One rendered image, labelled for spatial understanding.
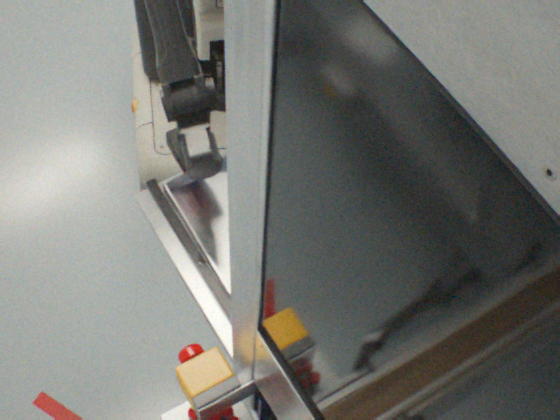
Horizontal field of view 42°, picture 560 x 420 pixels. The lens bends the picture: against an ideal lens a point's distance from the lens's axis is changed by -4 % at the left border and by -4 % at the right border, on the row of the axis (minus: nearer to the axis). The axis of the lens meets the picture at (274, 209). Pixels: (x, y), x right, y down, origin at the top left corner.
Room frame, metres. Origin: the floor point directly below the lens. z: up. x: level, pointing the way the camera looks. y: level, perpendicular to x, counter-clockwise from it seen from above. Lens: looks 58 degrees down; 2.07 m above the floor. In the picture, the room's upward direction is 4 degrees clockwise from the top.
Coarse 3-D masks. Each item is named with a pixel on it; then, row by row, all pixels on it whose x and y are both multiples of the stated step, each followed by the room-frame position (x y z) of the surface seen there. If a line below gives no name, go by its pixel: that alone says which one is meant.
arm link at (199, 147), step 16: (208, 80) 0.79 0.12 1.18; (160, 96) 0.76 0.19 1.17; (208, 96) 0.79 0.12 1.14; (192, 112) 0.76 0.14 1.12; (208, 112) 0.76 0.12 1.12; (192, 128) 0.73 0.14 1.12; (208, 128) 0.74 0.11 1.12; (192, 144) 0.70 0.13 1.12; (208, 144) 0.71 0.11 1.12; (192, 160) 0.68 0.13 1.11; (208, 160) 0.69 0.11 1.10; (192, 176) 0.68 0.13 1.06; (208, 176) 0.69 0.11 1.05
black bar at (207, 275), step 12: (156, 192) 0.75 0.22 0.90; (168, 204) 0.73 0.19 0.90; (168, 216) 0.70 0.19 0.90; (180, 228) 0.68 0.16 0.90; (180, 240) 0.66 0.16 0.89; (192, 240) 0.66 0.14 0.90; (192, 252) 0.63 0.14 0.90; (204, 264) 0.61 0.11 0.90; (204, 276) 0.59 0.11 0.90; (216, 288) 0.57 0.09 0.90; (216, 300) 0.55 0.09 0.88; (228, 300) 0.55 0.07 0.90; (228, 312) 0.52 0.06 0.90
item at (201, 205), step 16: (224, 160) 0.83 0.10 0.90; (176, 176) 0.78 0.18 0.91; (224, 176) 0.81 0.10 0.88; (176, 192) 0.77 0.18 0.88; (192, 192) 0.77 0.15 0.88; (208, 192) 0.77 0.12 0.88; (224, 192) 0.77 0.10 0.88; (176, 208) 0.72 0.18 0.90; (192, 208) 0.73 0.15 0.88; (208, 208) 0.74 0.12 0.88; (224, 208) 0.74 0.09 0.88; (192, 224) 0.70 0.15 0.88; (208, 224) 0.70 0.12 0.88; (224, 224) 0.70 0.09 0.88; (208, 240) 0.67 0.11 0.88; (224, 240) 0.67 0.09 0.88; (208, 256) 0.62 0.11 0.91; (224, 256) 0.64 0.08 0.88; (224, 272) 0.61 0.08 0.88; (224, 288) 0.57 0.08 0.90
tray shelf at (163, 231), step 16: (144, 192) 0.76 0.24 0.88; (144, 208) 0.73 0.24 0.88; (160, 224) 0.70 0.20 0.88; (160, 240) 0.66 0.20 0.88; (176, 240) 0.66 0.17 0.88; (176, 256) 0.63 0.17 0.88; (192, 272) 0.60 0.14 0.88; (192, 288) 0.57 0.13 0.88; (208, 288) 0.57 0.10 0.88; (208, 304) 0.54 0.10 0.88; (208, 320) 0.52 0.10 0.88; (224, 320) 0.52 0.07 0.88; (224, 336) 0.49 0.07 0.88
